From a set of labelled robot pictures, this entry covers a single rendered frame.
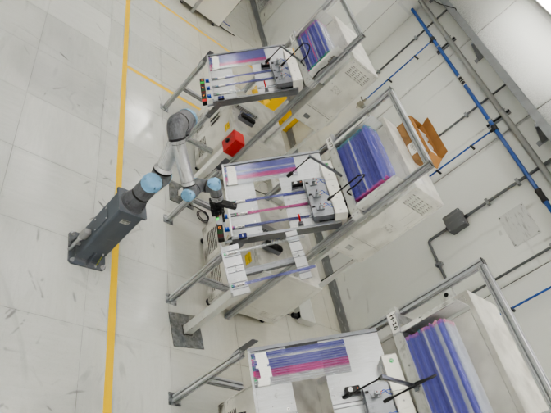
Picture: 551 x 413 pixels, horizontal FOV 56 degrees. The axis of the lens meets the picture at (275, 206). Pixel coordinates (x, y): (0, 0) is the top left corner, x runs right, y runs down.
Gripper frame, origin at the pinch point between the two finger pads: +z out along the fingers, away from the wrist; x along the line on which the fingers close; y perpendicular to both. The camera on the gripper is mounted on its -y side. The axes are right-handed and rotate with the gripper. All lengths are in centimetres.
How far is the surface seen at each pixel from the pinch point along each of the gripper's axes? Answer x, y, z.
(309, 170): -42, -63, 10
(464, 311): 98, -113, -16
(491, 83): -145, -253, 39
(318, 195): -11, -63, 3
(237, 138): -94, -17, 15
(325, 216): 6, -63, 5
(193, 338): 38, 34, 73
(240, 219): -6.8, -9.9, 9.8
